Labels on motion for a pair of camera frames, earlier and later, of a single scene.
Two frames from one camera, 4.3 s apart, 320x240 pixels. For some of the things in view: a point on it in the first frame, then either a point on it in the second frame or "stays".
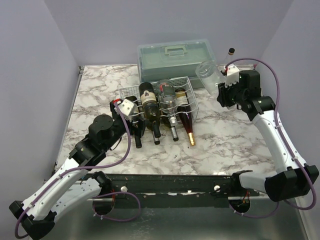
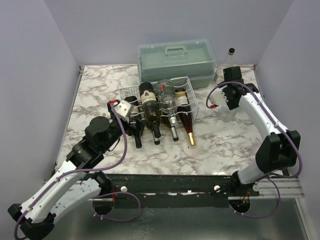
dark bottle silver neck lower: (173, 122) stays
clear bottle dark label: (168, 99) stays
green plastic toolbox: (163, 61) stays
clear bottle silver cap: (210, 75) to (225, 114)
